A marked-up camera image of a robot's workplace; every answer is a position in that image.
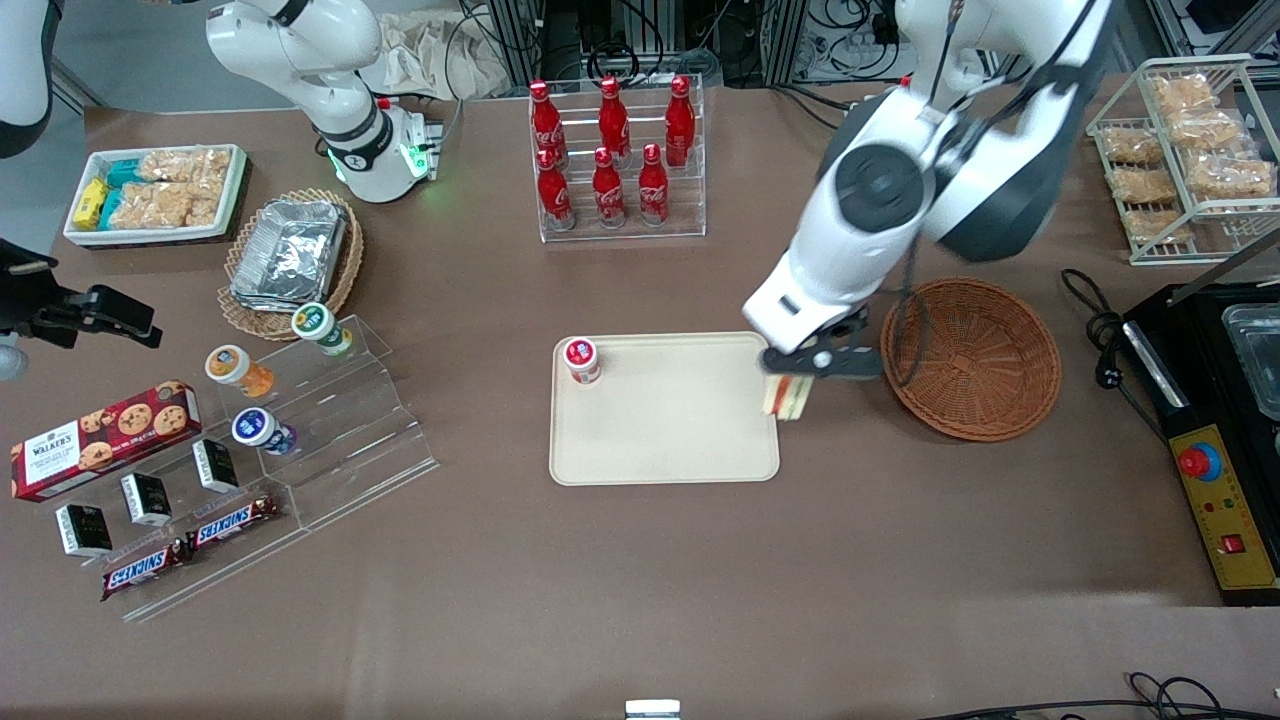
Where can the white rectangular snack bin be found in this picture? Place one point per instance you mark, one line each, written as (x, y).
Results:
(238, 190)

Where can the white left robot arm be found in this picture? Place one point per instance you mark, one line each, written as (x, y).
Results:
(870, 220)

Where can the yellow snack packet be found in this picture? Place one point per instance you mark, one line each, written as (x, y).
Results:
(88, 203)

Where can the light openwork wicker basket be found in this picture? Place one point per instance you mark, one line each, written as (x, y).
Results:
(345, 275)

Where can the green lid yoghurt cup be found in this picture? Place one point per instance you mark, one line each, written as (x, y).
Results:
(315, 322)

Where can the red cola bottle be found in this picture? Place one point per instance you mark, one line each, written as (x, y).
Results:
(653, 190)
(607, 192)
(612, 118)
(546, 122)
(555, 195)
(680, 120)

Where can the orange lid yoghurt cup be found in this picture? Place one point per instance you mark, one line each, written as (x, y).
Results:
(232, 365)

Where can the clear rice cracker packet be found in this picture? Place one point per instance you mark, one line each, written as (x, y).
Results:
(148, 205)
(185, 165)
(205, 203)

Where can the crumpled beige cloth bag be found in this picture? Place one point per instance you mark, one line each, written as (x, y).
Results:
(430, 55)

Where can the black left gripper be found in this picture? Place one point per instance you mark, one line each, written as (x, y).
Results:
(847, 327)

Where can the Snickers chocolate bar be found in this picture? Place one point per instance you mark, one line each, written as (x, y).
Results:
(140, 570)
(228, 523)

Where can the yellow emergency stop control box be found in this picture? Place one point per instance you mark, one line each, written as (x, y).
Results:
(1225, 510)

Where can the round brown wicker basket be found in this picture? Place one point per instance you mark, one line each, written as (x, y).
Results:
(990, 370)

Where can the aluminium profile equipment rack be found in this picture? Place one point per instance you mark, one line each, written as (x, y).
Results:
(560, 35)

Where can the teal snack packet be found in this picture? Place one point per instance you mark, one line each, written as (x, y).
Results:
(110, 208)
(125, 172)

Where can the small metal bracket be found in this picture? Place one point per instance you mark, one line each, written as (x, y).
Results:
(653, 710)

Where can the red Walkers cookie box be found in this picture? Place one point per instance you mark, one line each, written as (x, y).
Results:
(100, 445)

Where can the stack of foil trays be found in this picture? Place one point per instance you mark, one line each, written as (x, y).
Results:
(290, 250)

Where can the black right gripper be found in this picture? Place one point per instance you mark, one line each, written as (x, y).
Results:
(38, 303)

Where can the red lid yoghurt cup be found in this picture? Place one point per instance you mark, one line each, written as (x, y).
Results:
(581, 358)

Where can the beige plastic tray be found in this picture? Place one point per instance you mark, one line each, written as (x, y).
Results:
(670, 420)

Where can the blue lid yoghurt cup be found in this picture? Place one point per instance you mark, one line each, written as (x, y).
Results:
(255, 428)

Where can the triangular sandwich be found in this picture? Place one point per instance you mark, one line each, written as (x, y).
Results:
(787, 402)

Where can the black countertop appliance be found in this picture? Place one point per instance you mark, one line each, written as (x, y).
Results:
(1195, 350)

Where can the small black chocolate box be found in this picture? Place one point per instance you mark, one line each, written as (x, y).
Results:
(84, 530)
(216, 465)
(146, 498)

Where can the clear acrylic bottle rack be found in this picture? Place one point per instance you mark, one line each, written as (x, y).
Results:
(625, 232)

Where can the clear acrylic stepped stand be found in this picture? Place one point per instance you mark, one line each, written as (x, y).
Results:
(350, 440)

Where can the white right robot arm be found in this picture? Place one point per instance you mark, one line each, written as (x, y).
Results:
(335, 95)

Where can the bagged fried snack pack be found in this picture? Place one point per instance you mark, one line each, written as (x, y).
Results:
(1130, 145)
(1210, 132)
(1160, 226)
(1180, 93)
(1230, 178)
(1140, 185)

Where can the clear plastic container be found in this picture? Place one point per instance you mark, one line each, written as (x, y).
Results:
(1258, 355)

